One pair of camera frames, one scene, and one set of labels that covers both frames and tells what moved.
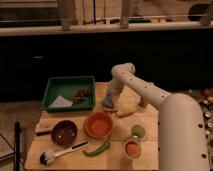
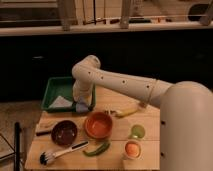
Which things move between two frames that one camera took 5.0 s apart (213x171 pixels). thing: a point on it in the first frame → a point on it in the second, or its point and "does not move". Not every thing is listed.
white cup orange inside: (132, 149) does not move
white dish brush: (47, 157) does not move
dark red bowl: (64, 133) does not move
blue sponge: (108, 100) → (82, 107)
